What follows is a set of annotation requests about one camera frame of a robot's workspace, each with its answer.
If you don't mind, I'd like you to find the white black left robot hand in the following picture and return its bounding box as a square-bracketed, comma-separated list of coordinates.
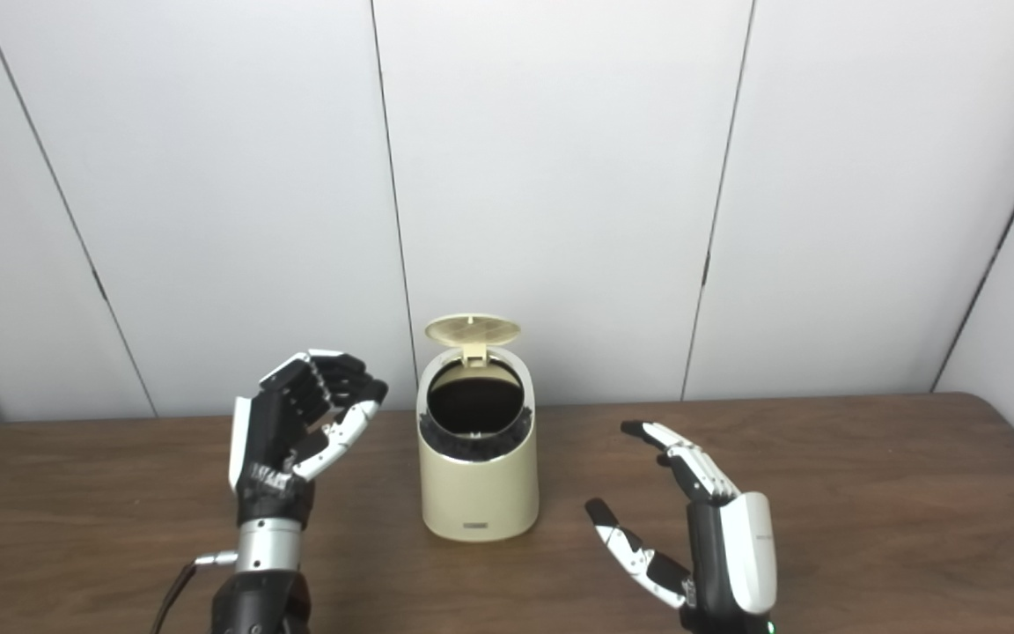
[228, 349, 389, 527]

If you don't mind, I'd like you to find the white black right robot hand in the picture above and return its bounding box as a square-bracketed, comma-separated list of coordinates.
[584, 420, 779, 634]

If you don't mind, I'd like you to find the cream round bin lid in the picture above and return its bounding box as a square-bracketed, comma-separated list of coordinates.
[424, 313, 523, 366]

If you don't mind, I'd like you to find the cream-colored cylindrical bin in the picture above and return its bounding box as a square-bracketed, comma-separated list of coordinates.
[416, 345, 540, 542]

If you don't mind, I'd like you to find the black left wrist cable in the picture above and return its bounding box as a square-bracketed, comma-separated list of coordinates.
[151, 550, 239, 634]

